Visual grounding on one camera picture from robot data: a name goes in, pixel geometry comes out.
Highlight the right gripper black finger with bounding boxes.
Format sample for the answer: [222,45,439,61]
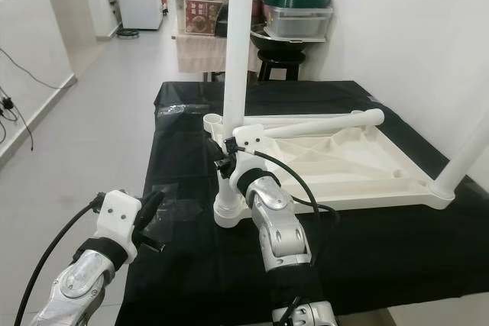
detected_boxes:
[208,139,230,179]

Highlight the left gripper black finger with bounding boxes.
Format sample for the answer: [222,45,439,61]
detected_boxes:
[134,191,167,244]

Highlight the clear tape patch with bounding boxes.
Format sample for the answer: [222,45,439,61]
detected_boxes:
[160,196,203,224]

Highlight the beige table cloth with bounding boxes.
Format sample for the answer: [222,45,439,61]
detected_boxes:
[174,32,261,75]

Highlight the white plastic table top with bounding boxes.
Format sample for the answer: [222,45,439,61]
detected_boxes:
[202,108,459,228]

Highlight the black bag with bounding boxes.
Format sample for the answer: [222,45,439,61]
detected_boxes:
[214,0,234,37]

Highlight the red printed box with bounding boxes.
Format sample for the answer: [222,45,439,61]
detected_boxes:
[183,0,219,35]

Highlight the clear plastic container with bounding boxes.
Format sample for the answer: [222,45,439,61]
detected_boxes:
[264,5,333,40]

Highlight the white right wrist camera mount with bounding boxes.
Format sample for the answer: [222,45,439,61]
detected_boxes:
[229,124,264,182]

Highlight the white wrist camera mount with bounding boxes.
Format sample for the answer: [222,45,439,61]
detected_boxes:
[229,124,264,182]
[94,191,142,270]

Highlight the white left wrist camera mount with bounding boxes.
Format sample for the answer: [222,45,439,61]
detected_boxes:
[94,191,142,270]

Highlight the thin black wall wires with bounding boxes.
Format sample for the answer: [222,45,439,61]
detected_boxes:
[0,47,54,151]

